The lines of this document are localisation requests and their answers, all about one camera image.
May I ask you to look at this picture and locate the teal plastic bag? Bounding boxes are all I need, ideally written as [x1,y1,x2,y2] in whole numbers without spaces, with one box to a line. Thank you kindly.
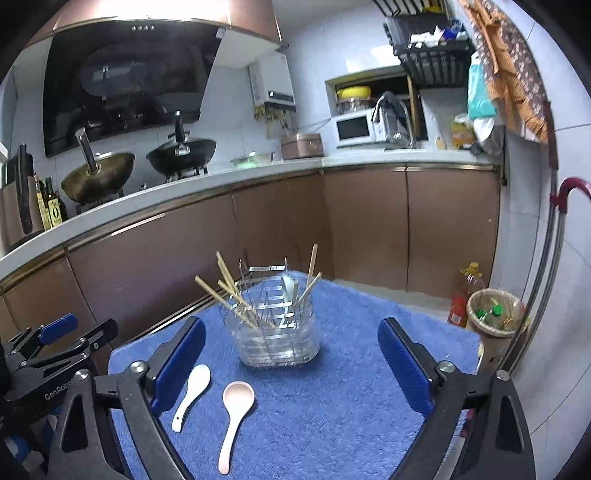
[467,53,497,120]

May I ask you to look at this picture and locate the olive oil bottle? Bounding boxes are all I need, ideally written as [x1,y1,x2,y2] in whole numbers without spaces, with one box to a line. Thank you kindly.
[35,175,68,231]

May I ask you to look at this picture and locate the white microwave oven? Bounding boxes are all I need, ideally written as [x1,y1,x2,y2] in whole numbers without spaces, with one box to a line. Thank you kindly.
[332,109,376,148]

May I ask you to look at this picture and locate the brown rice cooker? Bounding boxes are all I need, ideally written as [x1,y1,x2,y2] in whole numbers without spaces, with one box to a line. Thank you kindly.
[280,133,324,160]

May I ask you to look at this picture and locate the yellow bowl on shelf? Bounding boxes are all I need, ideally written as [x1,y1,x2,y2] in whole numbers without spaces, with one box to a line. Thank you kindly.
[337,85,372,101]

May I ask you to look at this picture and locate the cooking oil bottle orange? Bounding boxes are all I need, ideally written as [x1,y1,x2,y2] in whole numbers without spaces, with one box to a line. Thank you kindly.
[448,262,486,328]

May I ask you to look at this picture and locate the beige trash bin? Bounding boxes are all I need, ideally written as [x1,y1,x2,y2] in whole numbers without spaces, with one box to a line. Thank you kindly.
[467,288,525,373]

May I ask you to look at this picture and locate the knife block with knives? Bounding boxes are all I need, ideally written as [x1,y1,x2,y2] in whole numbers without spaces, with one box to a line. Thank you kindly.
[1,144,44,252]

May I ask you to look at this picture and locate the chopstick in holder left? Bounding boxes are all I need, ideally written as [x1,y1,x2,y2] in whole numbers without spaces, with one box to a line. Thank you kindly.
[194,275,257,329]

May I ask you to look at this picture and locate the pink ceramic spoon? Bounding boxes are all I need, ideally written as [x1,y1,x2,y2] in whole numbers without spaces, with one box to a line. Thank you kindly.
[217,381,256,475]

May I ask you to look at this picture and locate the bamboo chopstick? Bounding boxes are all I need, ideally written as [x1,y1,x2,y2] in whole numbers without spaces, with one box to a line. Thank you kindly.
[217,280,274,329]

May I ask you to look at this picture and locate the blue terry towel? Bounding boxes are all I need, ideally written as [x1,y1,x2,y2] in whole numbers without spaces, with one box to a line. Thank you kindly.
[107,270,484,480]

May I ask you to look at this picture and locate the black wok with lid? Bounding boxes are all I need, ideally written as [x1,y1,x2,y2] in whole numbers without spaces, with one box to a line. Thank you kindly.
[146,111,216,181]

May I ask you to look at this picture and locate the black range hood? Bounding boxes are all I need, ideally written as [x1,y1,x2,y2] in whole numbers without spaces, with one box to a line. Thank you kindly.
[42,20,224,157]

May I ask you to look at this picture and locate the umbrella with maroon handle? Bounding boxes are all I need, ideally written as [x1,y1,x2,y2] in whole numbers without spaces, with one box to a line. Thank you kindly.
[500,173,590,374]

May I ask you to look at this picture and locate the chopstick in holder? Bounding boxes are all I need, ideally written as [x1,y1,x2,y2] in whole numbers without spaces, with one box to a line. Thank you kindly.
[194,275,257,329]
[305,243,318,288]
[215,251,259,327]
[294,272,322,307]

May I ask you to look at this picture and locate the chopstick in holder far right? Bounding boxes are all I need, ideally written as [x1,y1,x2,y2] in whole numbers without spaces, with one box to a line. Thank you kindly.
[294,272,322,307]

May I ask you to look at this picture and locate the white ceramic spoon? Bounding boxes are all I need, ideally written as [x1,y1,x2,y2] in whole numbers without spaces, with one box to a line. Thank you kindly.
[171,364,211,433]

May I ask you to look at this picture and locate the clear plastic utensil holder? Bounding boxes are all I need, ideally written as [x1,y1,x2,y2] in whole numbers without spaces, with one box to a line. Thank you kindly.
[221,274,321,368]

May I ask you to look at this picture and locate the patterned orange hanging cloth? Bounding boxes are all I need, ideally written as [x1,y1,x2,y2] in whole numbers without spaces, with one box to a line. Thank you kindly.
[459,0,549,144]

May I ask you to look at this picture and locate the black dish rack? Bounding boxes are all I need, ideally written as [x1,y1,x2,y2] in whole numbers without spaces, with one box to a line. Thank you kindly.
[375,1,474,89]

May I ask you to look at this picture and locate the bronze wok with handle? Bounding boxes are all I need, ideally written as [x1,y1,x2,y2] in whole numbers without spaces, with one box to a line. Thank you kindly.
[61,128,135,204]

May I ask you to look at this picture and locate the white water heater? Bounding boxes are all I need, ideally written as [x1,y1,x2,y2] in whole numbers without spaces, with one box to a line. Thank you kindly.
[247,52,297,112]

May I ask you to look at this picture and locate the chrome kitchen faucet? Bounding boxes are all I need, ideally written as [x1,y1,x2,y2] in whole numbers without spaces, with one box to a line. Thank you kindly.
[372,91,416,149]

